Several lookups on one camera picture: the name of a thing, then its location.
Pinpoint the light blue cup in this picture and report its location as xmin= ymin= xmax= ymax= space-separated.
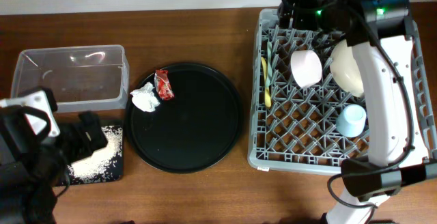
xmin=336 ymin=104 xmax=367 ymax=137

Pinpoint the pile of white rice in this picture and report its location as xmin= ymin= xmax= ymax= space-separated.
xmin=66 ymin=126 xmax=124 ymax=184

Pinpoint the beige bowl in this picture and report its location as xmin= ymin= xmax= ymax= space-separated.
xmin=330 ymin=40 xmax=364 ymax=98

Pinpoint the black rectangular tray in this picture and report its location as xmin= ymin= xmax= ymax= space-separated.
xmin=54 ymin=124 xmax=124 ymax=186

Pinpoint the red snack wrapper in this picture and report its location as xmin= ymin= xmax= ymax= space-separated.
xmin=154 ymin=70 xmax=175 ymax=100

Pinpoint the clear plastic bin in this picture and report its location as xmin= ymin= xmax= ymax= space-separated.
xmin=11 ymin=45 xmax=129 ymax=113

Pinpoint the yellow plastic knife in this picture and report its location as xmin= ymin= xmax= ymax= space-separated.
xmin=261 ymin=57 xmax=272 ymax=109

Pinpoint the pink cup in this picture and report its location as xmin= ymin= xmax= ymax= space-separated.
xmin=290 ymin=50 xmax=322 ymax=88

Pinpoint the white tissue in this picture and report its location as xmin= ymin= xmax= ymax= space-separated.
xmin=130 ymin=82 xmax=160 ymax=113

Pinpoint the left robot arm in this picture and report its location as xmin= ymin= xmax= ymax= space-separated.
xmin=1 ymin=87 xmax=107 ymax=223

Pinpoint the black round tray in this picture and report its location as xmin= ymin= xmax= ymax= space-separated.
xmin=124 ymin=63 xmax=244 ymax=173

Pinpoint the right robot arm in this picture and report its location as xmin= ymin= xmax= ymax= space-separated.
xmin=279 ymin=0 xmax=436 ymax=223

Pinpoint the grey dishwasher rack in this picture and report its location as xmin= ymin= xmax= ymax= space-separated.
xmin=248 ymin=9 xmax=436 ymax=176

